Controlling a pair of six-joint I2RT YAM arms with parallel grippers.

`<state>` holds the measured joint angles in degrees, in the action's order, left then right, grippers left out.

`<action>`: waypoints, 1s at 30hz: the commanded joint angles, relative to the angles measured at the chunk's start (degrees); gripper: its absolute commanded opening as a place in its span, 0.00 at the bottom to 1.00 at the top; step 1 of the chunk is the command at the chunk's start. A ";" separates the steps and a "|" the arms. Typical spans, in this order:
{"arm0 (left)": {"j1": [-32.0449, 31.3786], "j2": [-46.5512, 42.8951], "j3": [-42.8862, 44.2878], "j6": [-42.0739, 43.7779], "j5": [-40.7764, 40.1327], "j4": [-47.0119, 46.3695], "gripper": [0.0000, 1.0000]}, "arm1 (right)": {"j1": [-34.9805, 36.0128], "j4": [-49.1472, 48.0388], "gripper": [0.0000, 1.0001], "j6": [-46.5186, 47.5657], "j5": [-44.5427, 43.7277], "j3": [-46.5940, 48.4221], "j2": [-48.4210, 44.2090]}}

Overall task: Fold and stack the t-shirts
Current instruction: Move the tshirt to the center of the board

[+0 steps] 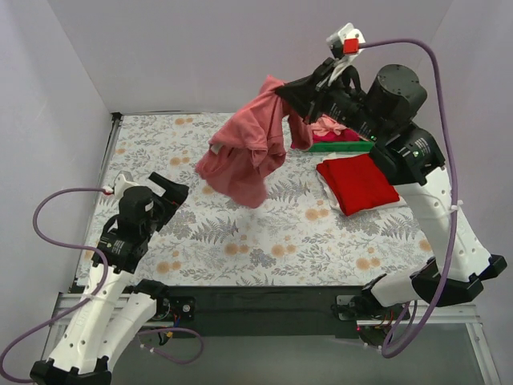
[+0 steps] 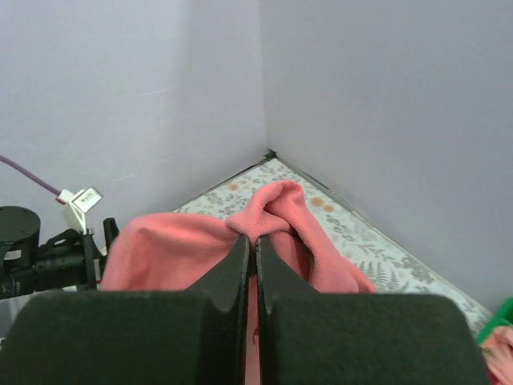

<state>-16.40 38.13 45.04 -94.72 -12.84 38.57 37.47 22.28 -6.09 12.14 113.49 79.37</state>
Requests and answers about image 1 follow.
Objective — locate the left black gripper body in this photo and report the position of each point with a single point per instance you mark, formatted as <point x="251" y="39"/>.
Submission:
<point x="163" y="200"/>

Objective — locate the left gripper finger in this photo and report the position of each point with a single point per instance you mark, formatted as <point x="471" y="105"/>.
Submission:
<point x="175" y="194"/>
<point x="162" y="182"/>

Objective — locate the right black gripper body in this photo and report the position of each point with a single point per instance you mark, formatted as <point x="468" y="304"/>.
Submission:
<point x="317" y="91"/>

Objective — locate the dusty pink t shirt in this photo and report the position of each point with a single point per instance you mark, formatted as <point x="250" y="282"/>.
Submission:
<point x="251" y="145"/>

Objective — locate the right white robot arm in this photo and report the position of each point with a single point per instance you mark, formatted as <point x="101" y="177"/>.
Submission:
<point x="413" y="163"/>

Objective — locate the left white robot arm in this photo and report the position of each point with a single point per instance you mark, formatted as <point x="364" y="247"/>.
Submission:
<point x="96" y="336"/>

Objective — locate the peach t shirt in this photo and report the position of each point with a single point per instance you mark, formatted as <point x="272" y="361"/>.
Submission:
<point x="325" y="125"/>

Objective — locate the magenta t shirt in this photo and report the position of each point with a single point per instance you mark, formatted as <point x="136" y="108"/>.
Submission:
<point x="345" y="135"/>

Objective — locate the green plastic bin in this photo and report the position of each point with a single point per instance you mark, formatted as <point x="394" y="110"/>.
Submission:
<point x="342" y="146"/>

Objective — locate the folded red t shirt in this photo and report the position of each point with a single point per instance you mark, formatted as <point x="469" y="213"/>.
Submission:
<point x="358" y="184"/>

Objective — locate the folded white t shirt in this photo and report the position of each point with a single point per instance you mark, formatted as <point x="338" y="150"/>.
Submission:
<point x="332" y="192"/>

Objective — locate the floral patterned table mat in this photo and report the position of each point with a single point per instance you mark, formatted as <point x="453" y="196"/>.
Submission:
<point x="294" y="238"/>

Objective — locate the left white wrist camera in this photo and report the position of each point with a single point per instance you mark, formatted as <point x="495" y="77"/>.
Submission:
<point x="122" y="182"/>

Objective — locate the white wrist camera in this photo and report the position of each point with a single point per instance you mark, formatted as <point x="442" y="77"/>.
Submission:
<point x="122" y="182"/>
<point x="346" y="41"/>

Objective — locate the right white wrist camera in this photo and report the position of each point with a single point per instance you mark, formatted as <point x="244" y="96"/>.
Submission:
<point x="346" y="41"/>

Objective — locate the aluminium frame rail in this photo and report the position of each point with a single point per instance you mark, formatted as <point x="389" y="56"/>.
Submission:
<point x="372" y="336"/>

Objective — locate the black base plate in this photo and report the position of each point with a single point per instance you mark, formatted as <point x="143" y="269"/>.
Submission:
<point x="243" y="311"/>

